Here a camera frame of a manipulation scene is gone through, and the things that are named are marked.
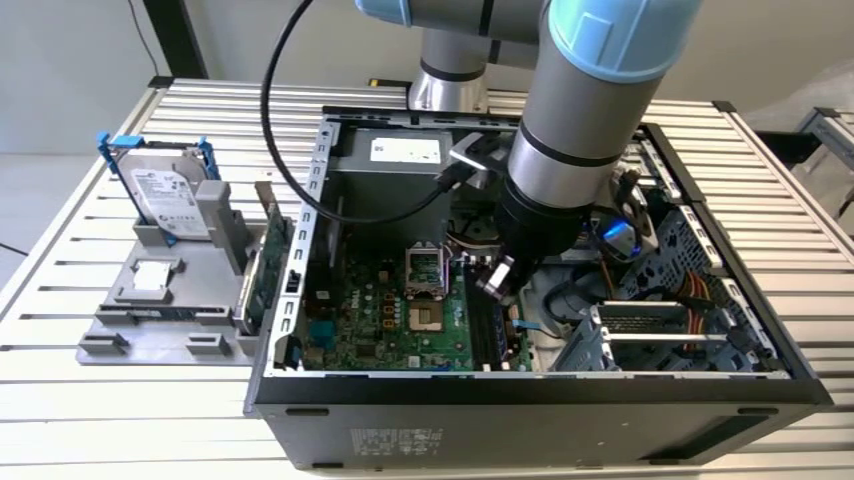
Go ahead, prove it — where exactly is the black upright post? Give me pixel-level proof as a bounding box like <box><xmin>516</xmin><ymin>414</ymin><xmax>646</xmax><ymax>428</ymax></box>
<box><xmin>143</xmin><ymin>0</ymin><xmax>209</xmax><ymax>81</ymax></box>

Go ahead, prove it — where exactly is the black looped cable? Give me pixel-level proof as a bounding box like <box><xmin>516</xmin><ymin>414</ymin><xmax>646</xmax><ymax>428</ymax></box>
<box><xmin>540</xmin><ymin>274</ymin><xmax>606</xmax><ymax>329</ymax></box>

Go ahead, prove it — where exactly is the CPU socket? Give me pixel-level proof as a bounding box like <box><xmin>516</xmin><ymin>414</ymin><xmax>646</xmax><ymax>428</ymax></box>
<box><xmin>407</xmin><ymin>298</ymin><xmax>447</xmax><ymax>335</ymax></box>

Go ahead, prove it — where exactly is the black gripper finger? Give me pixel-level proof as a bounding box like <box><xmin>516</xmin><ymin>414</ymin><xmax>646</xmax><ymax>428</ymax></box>
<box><xmin>510</xmin><ymin>255</ymin><xmax>535</xmax><ymax>296</ymax></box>
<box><xmin>475</xmin><ymin>255</ymin><xmax>519</xmax><ymax>300</ymax></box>

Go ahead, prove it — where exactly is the grey metal frame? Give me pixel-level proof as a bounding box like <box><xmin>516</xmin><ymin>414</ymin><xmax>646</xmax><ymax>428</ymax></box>
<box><xmin>790</xmin><ymin>105</ymin><xmax>854</xmax><ymax>221</ymax></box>

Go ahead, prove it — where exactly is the green graphics card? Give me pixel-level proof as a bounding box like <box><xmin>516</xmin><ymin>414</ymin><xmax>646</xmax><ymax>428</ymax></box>
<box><xmin>232</xmin><ymin>180</ymin><xmax>296</xmax><ymax>337</ymax></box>

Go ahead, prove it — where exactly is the silver disk bay cage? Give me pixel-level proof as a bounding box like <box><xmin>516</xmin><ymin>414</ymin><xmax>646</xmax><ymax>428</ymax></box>
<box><xmin>552</xmin><ymin>298</ymin><xmax>769</xmax><ymax>374</ymax></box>

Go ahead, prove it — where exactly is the silver CPU chip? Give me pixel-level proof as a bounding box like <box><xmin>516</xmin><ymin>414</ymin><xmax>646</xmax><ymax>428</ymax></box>
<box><xmin>131</xmin><ymin>263</ymin><xmax>171</xmax><ymax>293</ymax></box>

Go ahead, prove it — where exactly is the green motherboard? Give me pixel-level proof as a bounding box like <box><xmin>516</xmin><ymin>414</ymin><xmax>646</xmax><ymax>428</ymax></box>
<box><xmin>303</xmin><ymin>249</ymin><xmax>539</xmax><ymax>372</ymax></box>

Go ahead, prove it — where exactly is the orange drive wire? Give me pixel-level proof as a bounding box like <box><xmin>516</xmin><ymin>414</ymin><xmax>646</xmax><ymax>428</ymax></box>
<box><xmin>596</xmin><ymin>249</ymin><xmax>619</xmax><ymax>301</ymax></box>

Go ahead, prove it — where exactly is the hard disk in blue carrier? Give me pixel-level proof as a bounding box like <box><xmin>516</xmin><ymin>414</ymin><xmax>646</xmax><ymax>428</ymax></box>
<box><xmin>95</xmin><ymin>131</ymin><xmax>223</xmax><ymax>247</ymax></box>

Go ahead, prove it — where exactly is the black RAM slot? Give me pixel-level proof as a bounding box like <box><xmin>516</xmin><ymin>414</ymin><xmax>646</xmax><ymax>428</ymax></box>
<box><xmin>484</xmin><ymin>294</ymin><xmax>515</xmax><ymax>372</ymax></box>
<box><xmin>463</xmin><ymin>253</ymin><xmax>495</xmax><ymax>372</ymax></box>

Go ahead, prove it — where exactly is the silver socket cover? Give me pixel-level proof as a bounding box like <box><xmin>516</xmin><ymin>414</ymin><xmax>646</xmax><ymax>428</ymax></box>
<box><xmin>403</xmin><ymin>241</ymin><xmax>448</xmax><ymax>300</ymax></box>

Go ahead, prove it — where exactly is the socket locking lever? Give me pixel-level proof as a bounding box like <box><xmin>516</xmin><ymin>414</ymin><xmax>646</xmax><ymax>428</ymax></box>
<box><xmin>439</xmin><ymin>252</ymin><xmax>456</xmax><ymax>300</ymax></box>

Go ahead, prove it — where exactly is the orange yellow red wire bundle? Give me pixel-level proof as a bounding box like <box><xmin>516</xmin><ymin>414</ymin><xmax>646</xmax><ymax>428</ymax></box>
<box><xmin>670</xmin><ymin>271</ymin><xmax>714</xmax><ymax>337</ymax></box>

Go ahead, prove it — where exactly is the silver optical drive bay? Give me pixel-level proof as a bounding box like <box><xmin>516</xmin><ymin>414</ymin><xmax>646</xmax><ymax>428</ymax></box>
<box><xmin>619</xmin><ymin>137</ymin><xmax>677</xmax><ymax>206</ymax></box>

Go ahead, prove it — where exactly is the grey power supply unit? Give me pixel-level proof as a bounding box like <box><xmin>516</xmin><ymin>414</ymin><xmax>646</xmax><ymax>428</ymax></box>
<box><xmin>330</xmin><ymin>127</ymin><xmax>459</xmax><ymax>251</ymax></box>

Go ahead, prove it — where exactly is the power supply wire bundle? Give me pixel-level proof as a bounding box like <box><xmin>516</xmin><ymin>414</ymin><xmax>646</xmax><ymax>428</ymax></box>
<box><xmin>444</xmin><ymin>209</ymin><xmax>500</xmax><ymax>254</ymax></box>

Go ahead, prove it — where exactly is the grey parts rack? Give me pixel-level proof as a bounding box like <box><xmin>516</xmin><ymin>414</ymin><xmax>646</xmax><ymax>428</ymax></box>
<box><xmin>73</xmin><ymin>179</ymin><xmax>268</xmax><ymax>369</ymax></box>

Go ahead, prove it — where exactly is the black PC case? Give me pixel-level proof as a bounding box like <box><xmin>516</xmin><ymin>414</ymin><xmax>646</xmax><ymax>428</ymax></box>
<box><xmin>240</xmin><ymin>104</ymin><xmax>835</xmax><ymax>471</ymax></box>

